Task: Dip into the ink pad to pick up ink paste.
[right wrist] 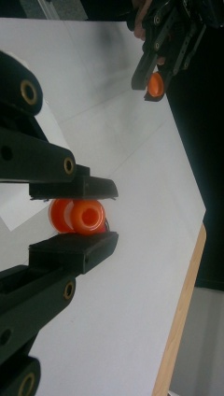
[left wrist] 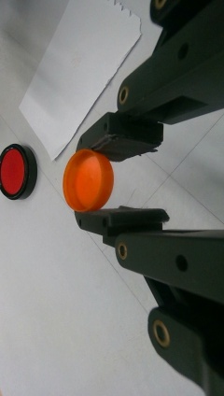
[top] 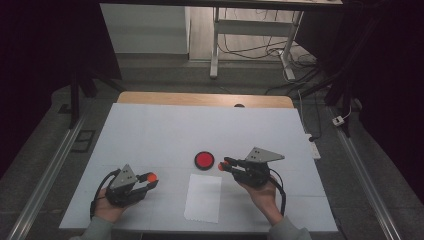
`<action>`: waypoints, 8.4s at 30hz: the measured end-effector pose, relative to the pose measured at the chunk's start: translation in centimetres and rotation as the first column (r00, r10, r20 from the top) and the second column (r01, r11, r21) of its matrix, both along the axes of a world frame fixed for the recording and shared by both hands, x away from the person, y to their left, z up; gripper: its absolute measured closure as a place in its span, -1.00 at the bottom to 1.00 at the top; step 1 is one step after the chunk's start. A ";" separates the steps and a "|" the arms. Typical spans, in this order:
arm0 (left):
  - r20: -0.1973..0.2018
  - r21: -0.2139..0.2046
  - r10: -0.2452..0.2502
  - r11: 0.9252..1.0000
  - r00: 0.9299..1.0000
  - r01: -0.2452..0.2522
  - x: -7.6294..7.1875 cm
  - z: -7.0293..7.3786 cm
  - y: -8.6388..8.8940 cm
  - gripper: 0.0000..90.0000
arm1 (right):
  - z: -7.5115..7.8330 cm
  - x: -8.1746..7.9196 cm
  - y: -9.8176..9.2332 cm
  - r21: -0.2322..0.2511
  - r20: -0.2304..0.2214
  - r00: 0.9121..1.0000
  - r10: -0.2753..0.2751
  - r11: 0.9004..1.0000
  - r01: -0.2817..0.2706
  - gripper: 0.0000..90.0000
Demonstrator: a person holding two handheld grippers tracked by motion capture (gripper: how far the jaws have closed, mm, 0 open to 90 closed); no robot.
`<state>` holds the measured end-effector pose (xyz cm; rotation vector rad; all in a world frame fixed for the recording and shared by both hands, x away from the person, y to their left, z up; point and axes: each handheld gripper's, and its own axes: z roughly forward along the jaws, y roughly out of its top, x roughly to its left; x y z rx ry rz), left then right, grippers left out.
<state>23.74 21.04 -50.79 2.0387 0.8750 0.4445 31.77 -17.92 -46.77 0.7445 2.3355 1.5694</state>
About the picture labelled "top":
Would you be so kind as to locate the orange stamp cap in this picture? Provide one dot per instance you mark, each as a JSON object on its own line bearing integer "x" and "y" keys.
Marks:
{"x": 152, "y": 177}

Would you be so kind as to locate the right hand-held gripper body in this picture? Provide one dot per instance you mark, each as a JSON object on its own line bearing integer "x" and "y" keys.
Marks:
{"x": 255, "y": 171}

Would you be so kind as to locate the small white paper sheet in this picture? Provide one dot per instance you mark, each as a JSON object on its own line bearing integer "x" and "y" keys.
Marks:
{"x": 203, "y": 198}

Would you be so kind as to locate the white plug adapter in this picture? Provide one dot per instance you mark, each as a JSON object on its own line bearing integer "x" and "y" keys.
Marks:
{"x": 338, "y": 120}

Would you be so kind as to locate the person's left hand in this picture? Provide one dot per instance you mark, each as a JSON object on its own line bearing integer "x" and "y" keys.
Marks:
{"x": 108, "y": 208}

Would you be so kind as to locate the metal floor rail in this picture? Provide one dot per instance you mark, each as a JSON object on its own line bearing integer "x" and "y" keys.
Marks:
{"x": 363, "y": 180}
{"x": 50, "y": 173}

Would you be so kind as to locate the dark curtain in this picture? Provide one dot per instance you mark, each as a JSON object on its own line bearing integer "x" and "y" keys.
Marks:
{"x": 393, "y": 83}
{"x": 33, "y": 50}

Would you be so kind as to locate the white power strip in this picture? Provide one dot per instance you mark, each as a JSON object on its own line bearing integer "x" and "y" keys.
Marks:
{"x": 314, "y": 150}

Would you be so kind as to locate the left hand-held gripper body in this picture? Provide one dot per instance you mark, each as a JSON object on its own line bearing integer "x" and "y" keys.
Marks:
{"x": 123, "y": 193}

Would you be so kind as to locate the wooden table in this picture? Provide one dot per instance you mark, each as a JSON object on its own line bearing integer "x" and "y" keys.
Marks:
{"x": 200, "y": 99}

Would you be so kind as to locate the round red ink pad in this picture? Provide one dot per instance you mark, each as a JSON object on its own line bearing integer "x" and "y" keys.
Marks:
{"x": 204, "y": 160}

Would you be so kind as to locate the black floor socket plate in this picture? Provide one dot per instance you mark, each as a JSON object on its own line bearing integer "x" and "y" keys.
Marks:
{"x": 83, "y": 140}

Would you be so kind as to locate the white desk frame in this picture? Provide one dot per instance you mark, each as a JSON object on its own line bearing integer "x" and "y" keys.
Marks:
{"x": 253, "y": 27}

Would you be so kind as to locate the large white table mat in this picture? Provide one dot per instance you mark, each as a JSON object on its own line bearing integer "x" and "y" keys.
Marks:
{"x": 166, "y": 133}

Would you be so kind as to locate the white cabinet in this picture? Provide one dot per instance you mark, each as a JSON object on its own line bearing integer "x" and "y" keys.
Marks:
{"x": 146, "y": 30}

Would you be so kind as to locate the black tripod stand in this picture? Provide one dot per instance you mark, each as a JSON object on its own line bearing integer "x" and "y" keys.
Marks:
{"x": 346, "y": 100}
{"x": 74, "y": 100}

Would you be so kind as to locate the person's right hand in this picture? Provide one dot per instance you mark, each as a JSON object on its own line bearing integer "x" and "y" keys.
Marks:
{"x": 265, "y": 200}

